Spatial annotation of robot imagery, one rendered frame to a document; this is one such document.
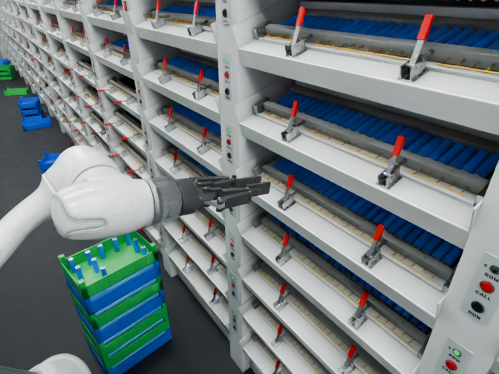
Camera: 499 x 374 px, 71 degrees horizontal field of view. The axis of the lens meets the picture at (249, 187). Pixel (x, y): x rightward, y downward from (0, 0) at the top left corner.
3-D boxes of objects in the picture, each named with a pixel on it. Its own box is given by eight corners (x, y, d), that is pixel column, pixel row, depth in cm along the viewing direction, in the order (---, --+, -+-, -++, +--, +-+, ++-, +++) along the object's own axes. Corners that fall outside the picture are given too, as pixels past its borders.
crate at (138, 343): (107, 370, 142) (103, 358, 138) (86, 339, 155) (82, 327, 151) (170, 326, 161) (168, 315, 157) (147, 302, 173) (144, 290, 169)
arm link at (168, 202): (154, 234, 65) (183, 228, 69) (157, 190, 62) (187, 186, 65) (136, 212, 71) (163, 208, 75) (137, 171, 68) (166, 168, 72)
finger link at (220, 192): (201, 186, 73) (203, 189, 71) (249, 183, 78) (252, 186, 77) (199, 203, 74) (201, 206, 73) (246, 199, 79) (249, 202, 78)
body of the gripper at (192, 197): (162, 205, 74) (201, 199, 80) (181, 224, 68) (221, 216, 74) (165, 173, 71) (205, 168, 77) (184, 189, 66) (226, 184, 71)
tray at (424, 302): (434, 331, 65) (439, 304, 59) (243, 194, 107) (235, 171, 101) (493, 263, 71) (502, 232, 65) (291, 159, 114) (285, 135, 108)
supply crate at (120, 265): (84, 300, 123) (79, 284, 119) (62, 271, 135) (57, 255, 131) (159, 260, 141) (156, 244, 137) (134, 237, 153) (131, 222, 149)
